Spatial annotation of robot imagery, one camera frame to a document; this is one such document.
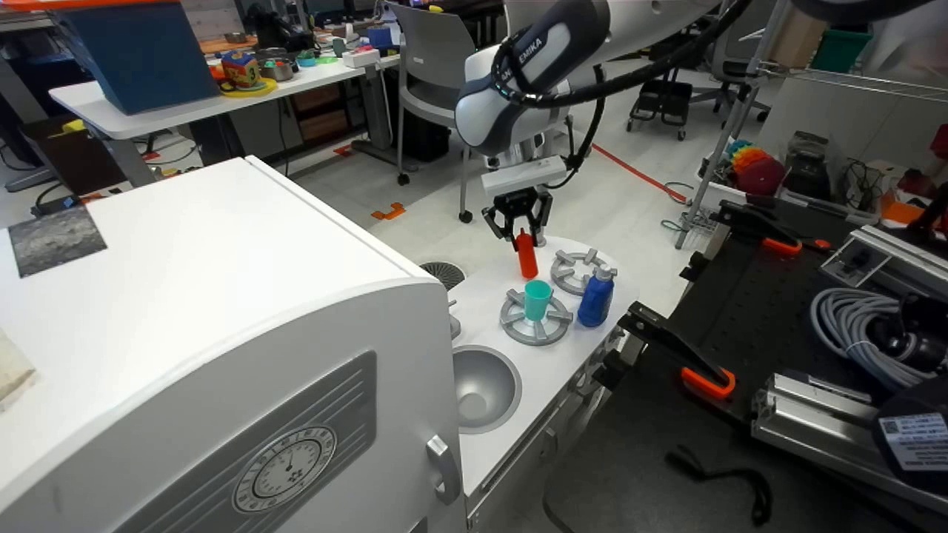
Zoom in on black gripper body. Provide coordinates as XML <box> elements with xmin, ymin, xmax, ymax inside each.
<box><xmin>480</xmin><ymin>183</ymin><xmax>558</xmax><ymax>245</ymax></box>

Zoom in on red ketchup bottle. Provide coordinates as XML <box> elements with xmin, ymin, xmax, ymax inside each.
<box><xmin>512</xmin><ymin>229</ymin><xmax>542</xmax><ymax>282</ymax></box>

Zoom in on teal plastic cup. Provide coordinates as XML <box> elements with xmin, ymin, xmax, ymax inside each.
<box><xmin>521</xmin><ymin>278</ymin><xmax>555</xmax><ymax>325</ymax></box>

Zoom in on grey toy stove burner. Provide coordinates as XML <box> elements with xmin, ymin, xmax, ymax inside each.
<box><xmin>499</xmin><ymin>288</ymin><xmax>577</xmax><ymax>349</ymax></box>
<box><xmin>549</xmin><ymin>245</ymin><xmax>607</xmax><ymax>299</ymax></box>

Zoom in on grey toy sink bowl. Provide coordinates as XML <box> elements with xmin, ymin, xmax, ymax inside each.
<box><xmin>450</xmin><ymin>343</ymin><xmax>521</xmax><ymax>439</ymax></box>

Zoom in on black orange bar clamp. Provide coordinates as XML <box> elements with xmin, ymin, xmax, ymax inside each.
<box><xmin>714</xmin><ymin>198</ymin><xmax>837</xmax><ymax>262</ymax></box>
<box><xmin>603</xmin><ymin>299</ymin><xmax>740</xmax><ymax>407</ymax></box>

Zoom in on grey four-legged caster chair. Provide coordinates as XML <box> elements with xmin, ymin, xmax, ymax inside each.
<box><xmin>392</xmin><ymin>4</ymin><xmax>499</xmax><ymax>226</ymax></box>

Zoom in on black wheeled cart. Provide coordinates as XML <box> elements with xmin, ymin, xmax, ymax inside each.
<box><xmin>626</xmin><ymin>56</ymin><xmax>733</xmax><ymax>142</ymax></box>

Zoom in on grey tripod stand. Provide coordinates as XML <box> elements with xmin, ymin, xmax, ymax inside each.
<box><xmin>672</xmin><ymin>19</ymin><xmax>795</xmax><ymax>253</ymax></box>

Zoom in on rainbow coloured toy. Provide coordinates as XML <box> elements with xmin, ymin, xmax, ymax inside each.
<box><xmin>723</xmin><ymin>139</ymin><xmax>788</xmax><ymax>208</ymax></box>

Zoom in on black table mat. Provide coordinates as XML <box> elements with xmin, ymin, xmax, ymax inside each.
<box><xmin>542</xmin><ymin>205</ymin><xmax>948</xmax><ymax>533</ymax></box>

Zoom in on white toy kitchen cabinet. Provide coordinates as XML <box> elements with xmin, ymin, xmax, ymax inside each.
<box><xmin>0</xmin><ymin>154</ymin><xmax>644</xmax><ymax>533</ymax></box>

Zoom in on colourful toys on yellow plate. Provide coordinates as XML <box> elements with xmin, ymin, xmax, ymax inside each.
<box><xmin>204</xmin><ymin>41</ymin><xmax>281</xmax><ymax>103</ymax></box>

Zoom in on white work table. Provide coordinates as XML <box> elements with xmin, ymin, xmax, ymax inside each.
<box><xmin>47</xmin><ymin>50</ymin><xmax>406</xmax><ymax>145</ymax></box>

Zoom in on blue storage bin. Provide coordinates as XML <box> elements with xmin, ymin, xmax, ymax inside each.
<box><xmin>47</xmin><ymin>0</ymin><xmax>223</xmax><ymax>117</ymax></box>

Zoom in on black round labelled device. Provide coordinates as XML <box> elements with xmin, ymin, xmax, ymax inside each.
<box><xmin>872</xmin><ymin>374</ymin><xmax>948</xmax><ymax>499</ymax></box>

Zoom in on grey picture sticker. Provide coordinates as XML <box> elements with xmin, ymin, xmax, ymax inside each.
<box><xmin>7</xmin><ymin>205</ymin><xmax>109</xmax><ymax>282</ymax></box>

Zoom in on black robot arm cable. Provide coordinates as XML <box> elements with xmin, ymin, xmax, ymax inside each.
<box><xmin>531</xmin><ymin>0</ymin><xmax>757</xmax><ymax>194</ymax></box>

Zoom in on red floor cable strip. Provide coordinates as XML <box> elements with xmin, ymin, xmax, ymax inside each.
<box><xmin>591</xmin><ymin>142</ymin><xmax>691</xmax><ymax>208</ymax></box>

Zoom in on black loose cable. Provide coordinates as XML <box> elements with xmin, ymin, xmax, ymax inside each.
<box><xmin>665</xmin><ymin>445</ymin><xmax>777</xmax><ymax>531</ymax></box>

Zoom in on grey coiled cable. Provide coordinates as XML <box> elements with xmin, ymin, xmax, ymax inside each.
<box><xmin>808</xmin><ymin>284</ymin><xmax>943</xmax><ymax>393</ymax></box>

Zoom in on silver box with black switch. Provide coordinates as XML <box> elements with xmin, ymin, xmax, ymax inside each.
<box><xmin>819</xmin><ymin>222</ymin><xmax>948</xmax><ymax>305</ymax></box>

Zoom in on silver aluminium extrusion rail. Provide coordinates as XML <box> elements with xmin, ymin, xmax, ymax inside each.
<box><xmin>746</xmin><ymin>368</ymin><xmax>948</xmax><ymax>519</ymax></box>

